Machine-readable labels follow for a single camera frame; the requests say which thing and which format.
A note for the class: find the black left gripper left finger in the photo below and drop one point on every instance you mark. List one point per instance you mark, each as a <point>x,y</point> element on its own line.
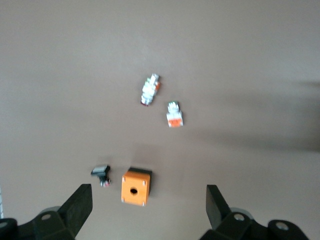
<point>75,212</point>

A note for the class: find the orange box with round hole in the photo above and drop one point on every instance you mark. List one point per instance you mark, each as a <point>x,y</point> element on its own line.
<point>138,181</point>

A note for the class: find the brown table cover sheet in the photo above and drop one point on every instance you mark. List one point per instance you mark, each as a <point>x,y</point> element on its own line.
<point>75,75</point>

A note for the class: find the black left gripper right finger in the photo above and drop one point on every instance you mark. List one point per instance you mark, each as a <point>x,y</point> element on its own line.
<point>217,212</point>

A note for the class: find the red push button white body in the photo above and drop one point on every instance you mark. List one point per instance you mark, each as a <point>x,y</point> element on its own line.
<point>150,90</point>

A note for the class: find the white and orange contact block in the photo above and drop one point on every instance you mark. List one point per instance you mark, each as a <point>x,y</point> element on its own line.
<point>174,117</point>

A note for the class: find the black and grey switch part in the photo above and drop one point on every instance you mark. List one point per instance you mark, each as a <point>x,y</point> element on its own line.
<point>100,170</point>

